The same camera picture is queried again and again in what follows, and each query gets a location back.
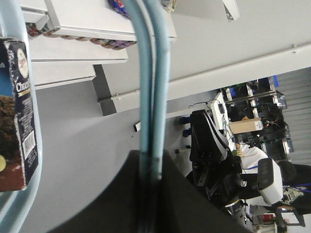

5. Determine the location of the white supermarket shelf unit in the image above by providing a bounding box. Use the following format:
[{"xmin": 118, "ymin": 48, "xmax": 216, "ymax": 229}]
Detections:
[{"xmin": 19, "ymin": 0, "xmax": 178, "ymax": 91}]

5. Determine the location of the Chocofello cookie box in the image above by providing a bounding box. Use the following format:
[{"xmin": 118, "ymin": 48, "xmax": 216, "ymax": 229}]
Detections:
[{"xmin": 0, "ymin": 37, "xmax": 38, "ymax": 192}]

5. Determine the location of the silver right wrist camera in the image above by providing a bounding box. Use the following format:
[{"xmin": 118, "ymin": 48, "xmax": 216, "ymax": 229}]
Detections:
[{"xmin": 257, "ymin": 158, "xmax": 283, "ymax": 205}]

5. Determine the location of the light blue shopping basket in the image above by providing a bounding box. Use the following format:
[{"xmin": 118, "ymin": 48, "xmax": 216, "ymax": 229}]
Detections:
[{"xmin": 0, "ymin": 0, "xmax": 171, "ymax": 233}]

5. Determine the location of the person in white shirt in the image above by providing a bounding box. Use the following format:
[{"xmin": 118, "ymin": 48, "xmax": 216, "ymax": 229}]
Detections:
[{"xmin": 235, "ymin": 144, "xmax": 268, "ymax": 174}]

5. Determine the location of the cardboard box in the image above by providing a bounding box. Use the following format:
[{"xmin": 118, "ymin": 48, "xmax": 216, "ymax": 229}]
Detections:
[{"xmin": 229, "ymin": 118, "xmax": 264, "ymax": 134}]

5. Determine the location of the left gripper view finger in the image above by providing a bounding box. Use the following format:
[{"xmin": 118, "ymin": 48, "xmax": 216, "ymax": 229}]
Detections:
[{"xmin": 52, "ymin": 150, "xmax": 246, "ymax": 233}]

